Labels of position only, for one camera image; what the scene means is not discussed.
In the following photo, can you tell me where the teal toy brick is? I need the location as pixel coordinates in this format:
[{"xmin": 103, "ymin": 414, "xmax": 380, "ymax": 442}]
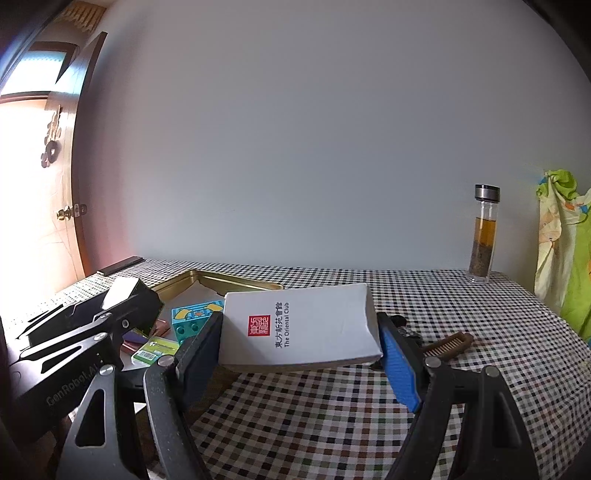
[{"xmin": 171, "ymin": 300, "xmax": 224, "ymax": 344}]

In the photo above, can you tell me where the black flat bar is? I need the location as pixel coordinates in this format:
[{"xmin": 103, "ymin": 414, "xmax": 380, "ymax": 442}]
[{"xmin": 96, "ymin": 256, "xmax": 145, "ymax": 277}]

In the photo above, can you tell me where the checkered tablecloth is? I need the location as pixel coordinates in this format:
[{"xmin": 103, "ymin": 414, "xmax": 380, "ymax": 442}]
[{"xmin": 0, "ymin": 257, "xmax": 591, "ymax": 480}]

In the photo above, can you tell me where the wooden door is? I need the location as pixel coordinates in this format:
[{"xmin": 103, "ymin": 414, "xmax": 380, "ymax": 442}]
[{"xmin": 0, "ymin": 0, "xmax": 110, "ymax": 305}]

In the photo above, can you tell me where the black grey hair claw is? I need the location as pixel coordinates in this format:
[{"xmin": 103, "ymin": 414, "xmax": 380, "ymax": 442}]
[{"xmin": 390, "ymin": 315, "xmax": 423, "ymax": 347}]

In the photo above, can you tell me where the purple block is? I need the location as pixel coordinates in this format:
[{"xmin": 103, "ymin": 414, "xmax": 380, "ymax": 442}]
[{"xmin": 123, "ymin": 329, "xmax": 148, "ymax": 345}]

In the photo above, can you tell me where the glass tea bottle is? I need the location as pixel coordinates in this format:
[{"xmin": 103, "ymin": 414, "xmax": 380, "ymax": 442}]
[{"xmin": 468, "ymin": 184, "xmax": 501, "ymax": 283}]

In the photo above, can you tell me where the green patterned cloth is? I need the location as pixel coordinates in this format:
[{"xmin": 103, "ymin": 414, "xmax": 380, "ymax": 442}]
[{"xmin": 534, "ymin": 169, "xmax": 590, "ymax": 343}]

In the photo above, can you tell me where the brass door handle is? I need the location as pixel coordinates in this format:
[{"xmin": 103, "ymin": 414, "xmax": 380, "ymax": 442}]
[{"xmin": 56, "ymin": 203, "xmax": 87, "ymax": 221}]

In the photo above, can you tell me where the copper rectangular tin case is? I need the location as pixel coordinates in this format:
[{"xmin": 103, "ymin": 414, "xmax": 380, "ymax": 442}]
[{"xmin": 150, "ymin": 319, "xmax": 170, "ymax": 338}]

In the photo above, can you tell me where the white card box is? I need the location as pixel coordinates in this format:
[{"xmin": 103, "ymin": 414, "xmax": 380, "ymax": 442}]
[{"xmin": 218, "ymin": 283, "xmax": 383, "ymax": 373}]

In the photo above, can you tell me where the green dental floss box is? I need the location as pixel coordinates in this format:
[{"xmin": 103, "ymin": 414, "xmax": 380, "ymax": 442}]
[{"xmin": 131, "ymin": 336, "xmax": 179, "ymax": 367}]

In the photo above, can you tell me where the gold metal tray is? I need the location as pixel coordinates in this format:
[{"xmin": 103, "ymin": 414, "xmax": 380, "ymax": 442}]
[{"xmin": 152, "ymin": 269, "xmax": 283, "ymax": 299}]

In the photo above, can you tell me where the brown wooden comb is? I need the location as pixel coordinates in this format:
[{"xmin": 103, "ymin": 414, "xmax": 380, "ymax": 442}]
[{"xmin": 422, "ymin": 332, "xmax": 474, "ymax": 361}]

